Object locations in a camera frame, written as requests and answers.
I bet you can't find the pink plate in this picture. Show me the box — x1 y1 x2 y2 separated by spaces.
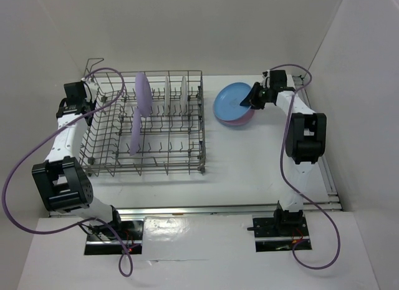
218 109 255 127

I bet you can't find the small purple plate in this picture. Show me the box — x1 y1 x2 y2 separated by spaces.
129 107 141 156

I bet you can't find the white plate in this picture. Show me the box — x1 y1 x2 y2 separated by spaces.
180 76 188 115
164 75 171 116

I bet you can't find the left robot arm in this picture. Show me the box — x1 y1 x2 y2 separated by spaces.
32 80 123 239

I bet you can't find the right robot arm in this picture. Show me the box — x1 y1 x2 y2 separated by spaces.
240 69 327 235

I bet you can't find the large purple plate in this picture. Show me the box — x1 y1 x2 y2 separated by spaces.
135 72 153 117

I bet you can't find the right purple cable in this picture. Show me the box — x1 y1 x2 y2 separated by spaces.
263 64 340 269

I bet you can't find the purple cable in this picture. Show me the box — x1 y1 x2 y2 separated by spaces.
263 64 340 269
1 67 135 277

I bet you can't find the grey wire dish rack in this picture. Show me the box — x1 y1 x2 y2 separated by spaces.
80 70 206 176

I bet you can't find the aluminium rail front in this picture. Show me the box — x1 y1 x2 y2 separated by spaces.
118 204 276 216

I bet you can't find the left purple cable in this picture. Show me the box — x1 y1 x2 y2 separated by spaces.
1 67 135 277

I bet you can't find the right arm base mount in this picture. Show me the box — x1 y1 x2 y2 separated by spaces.
246 218 312 253

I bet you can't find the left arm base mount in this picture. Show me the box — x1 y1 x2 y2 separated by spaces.
82 220 144 256

